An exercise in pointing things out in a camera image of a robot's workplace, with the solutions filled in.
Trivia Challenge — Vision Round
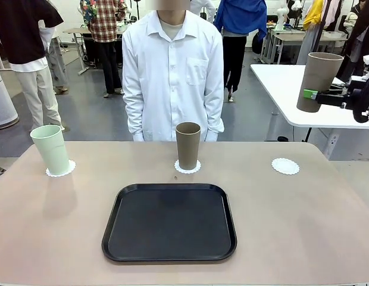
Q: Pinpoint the white side table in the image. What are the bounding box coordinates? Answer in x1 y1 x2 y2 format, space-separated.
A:
250 64 369 142

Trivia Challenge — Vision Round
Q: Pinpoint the black pole stand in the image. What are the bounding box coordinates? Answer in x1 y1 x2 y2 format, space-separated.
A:
306 0 333 66

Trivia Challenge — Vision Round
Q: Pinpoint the figure in yellow top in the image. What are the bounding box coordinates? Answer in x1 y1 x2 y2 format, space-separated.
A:
297 0 327 65

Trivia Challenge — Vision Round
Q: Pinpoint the white scalloped paper coaster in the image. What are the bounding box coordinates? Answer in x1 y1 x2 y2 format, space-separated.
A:
174 159 202 175
46 159 77 178
271 157 301 175

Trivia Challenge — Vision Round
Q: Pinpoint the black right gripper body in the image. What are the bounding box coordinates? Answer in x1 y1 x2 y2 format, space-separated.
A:
346 86 369 123

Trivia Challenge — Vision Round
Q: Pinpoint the person in blue jacket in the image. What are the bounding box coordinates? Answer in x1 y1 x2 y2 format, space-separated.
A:
215 0 268 102

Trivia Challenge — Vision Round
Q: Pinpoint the person's right forearm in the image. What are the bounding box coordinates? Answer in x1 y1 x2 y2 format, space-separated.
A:
124 89 146 142

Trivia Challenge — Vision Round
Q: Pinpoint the person in beige jacket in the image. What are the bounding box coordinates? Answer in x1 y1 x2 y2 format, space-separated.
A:
343 2 359 30

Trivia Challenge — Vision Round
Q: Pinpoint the grey desk with equipment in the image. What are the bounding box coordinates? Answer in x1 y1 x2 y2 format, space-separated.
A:
261 25 349 65

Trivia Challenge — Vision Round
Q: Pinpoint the person in plaid shirt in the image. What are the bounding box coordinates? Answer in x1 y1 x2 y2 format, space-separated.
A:
79 0 128 98

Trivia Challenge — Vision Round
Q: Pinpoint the person in white shirt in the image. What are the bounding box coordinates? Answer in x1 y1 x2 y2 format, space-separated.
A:
121 0 225 142

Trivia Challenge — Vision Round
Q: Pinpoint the person in dark coat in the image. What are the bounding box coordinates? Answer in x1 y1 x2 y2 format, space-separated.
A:
339 0 369 84

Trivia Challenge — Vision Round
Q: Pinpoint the person in grey trousers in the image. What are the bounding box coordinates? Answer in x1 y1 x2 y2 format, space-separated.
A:
38 19 69 95

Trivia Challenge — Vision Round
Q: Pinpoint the black plastic tray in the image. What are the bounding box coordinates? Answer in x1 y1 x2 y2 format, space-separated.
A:
101 183 238 263

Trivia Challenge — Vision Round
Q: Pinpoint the brown tall cup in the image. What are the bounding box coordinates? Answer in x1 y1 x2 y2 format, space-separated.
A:
175 122 202 170
296 52 345 113

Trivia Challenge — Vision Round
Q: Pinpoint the grey background desk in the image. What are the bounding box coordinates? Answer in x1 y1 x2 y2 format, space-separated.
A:
62 26 129 75

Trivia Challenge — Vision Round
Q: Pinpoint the person in black top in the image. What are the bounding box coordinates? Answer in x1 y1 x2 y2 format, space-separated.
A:
0 0 65 130

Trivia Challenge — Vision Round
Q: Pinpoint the person's left forearm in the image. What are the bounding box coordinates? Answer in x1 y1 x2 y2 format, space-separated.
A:
202 89 226 142

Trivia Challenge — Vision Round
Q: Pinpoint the white cylindrical air purifier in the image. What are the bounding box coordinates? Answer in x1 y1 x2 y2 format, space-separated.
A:
0 64 19 129

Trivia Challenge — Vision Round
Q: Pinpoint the pale green tall cup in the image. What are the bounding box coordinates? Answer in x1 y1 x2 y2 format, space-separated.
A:
29 125 71 176

